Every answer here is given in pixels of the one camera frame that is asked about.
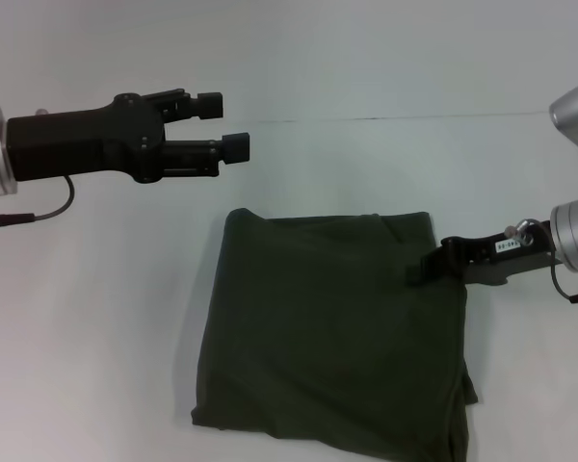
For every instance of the dark green shirt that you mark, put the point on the dark green shirt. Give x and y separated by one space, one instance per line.
327 337

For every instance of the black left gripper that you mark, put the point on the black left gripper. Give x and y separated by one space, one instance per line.
82 144

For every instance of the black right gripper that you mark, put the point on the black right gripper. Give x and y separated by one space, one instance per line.
506 252

